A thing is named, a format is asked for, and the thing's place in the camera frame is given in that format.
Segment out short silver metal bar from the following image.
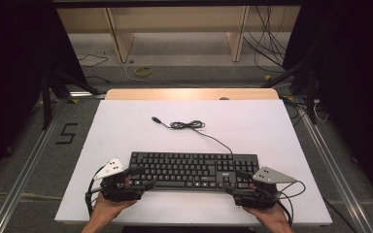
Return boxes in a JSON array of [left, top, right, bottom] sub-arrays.
[[69, 91, 107, 100]]

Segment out bundle of black floor cables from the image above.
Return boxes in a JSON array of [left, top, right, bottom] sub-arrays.
[[242, 5, 292, 74]]

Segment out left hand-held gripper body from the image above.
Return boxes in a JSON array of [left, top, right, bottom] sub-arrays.
[[93, 157, 148, 203]]

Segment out aluminium floor rail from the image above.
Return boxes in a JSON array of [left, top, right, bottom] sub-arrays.
[[295, 96, 373, 233], [0, 113, 66, 233]]

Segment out small white cable loop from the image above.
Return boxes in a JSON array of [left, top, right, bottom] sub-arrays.
[[313, 99, 329, 124]]

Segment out yellow tape roll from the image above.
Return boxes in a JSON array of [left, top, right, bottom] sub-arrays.
[[134, 65, 153, 78]]

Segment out light wooden shelf unit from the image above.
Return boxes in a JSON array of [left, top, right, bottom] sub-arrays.
[[56, 5, 302, 64]]

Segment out person's left hand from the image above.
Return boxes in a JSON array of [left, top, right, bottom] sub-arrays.
[[91, 193, 138, 218]]

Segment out wooden table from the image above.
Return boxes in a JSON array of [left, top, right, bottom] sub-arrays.
[[105, 87, 280, 101]]

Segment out black computer keyboard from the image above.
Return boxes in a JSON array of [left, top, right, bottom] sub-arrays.
[[128, 150, 260, 192]]

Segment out hand-held gripper cable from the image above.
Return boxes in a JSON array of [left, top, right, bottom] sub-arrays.
[[273, 180, 307, 226], [85, 166, 106, 216]]

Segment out black keyboard cable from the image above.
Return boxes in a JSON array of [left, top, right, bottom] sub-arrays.
[[151, 116, 234, 155]]

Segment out left hand-held gripper cable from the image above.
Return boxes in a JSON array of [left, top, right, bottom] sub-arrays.
[[85, 166, 106, 216]]

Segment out thin black floor cable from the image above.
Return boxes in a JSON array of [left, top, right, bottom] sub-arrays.
[[85, 75, 111, 84], [78, 53, 110, 68]]

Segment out right hand-held gripper cable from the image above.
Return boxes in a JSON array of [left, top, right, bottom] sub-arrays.
[[273, 180, 307, 226]]

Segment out black curtain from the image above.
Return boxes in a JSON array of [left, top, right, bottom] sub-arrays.
[[0, 0, 88, 188], [285, 0, 373, 203]]

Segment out black metal stand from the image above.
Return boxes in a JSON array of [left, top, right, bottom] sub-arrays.
[[261, 57, 319, 125], [40, 69, 100, 130]]

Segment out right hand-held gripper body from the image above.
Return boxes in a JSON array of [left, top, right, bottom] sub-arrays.
[[232, 166, 297, 211]]

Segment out person's right hand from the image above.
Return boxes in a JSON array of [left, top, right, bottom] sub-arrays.
[[242, 203, 289, 226]]

